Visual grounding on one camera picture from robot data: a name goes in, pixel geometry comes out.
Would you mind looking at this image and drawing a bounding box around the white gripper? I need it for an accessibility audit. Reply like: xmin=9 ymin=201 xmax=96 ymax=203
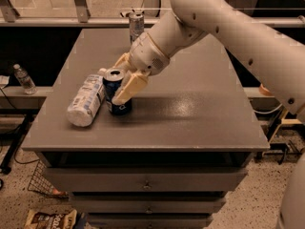
xmin=112 ymin=32 xmax=170 ymax=105

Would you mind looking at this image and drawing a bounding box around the blue pepsi can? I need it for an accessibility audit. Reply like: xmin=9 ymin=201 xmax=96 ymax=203
xmin=103 ymin=69 xmax=132 ymax=115

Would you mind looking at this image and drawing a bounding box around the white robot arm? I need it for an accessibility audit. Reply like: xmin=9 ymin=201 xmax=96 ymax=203
xmin=113 ymin=0 xmax=305 ymax=123

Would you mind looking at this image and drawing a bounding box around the silver energy drink can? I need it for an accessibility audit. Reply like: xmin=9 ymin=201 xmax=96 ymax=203
xmin=129 ymin=12 xmax=144 ymax=43

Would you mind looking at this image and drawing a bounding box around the white blue plastic bottle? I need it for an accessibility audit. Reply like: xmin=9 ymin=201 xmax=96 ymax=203
xmin=67 ymin=68 xmax=106 ymax=127

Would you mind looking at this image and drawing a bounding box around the small clear water bottle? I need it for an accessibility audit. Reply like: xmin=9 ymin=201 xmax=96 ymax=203
xmin=13 ymin=64 xmax=36 ymax=94

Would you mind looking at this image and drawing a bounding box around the grey drawer cabinet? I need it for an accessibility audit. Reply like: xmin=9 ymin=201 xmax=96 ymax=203
xmin=23 ymin=29 xmax=268 ymax=229

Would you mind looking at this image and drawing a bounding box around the roll of tape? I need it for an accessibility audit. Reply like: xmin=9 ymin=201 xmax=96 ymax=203
xmin=258 ymin=84 xmax=273 ymax=96

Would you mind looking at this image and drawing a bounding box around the snack bag on floor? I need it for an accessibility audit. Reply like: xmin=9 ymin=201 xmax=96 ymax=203
xmin=24 ymin=210 xmax=77 ymax=229

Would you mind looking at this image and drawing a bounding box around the yellow metal stand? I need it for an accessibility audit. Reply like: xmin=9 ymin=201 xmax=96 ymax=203
xmin=266 ymin=107 xmax=301 ymax=143

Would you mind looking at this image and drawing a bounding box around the wire basket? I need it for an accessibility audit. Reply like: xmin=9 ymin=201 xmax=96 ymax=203
xmin=28 ymin=161 xmax=69 ymax=198

